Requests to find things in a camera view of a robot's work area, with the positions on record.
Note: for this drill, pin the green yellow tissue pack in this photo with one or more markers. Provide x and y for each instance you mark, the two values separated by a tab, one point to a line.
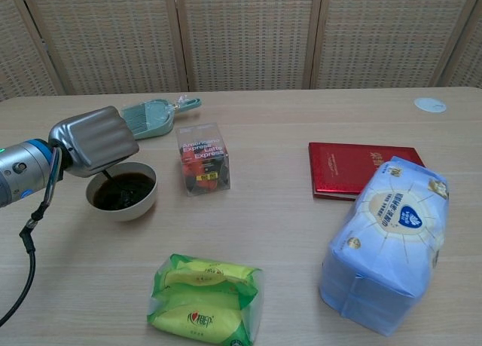
203	304

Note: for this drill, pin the woven wooden folding screen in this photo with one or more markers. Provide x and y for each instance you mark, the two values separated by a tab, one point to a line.
241	33

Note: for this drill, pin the white bowl with dark liquid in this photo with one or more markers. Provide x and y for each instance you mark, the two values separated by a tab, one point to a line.
141	206

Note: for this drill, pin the black plastic spoon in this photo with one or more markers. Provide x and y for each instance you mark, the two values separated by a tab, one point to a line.
109	174

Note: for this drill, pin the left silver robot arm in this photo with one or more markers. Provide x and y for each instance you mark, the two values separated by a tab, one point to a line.
22	170

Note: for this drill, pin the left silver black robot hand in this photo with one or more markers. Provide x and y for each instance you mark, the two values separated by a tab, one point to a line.
96	138

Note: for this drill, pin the red certificate book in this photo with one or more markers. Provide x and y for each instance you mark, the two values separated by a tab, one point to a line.
339	169

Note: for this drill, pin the green dustpan brush set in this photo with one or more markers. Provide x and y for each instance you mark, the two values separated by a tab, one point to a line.
154	118

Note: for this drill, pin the blue tissue paper pack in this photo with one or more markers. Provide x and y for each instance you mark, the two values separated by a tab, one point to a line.
384	255

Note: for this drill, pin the clear coffee capsule box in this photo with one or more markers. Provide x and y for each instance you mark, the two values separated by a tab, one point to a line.
203	161

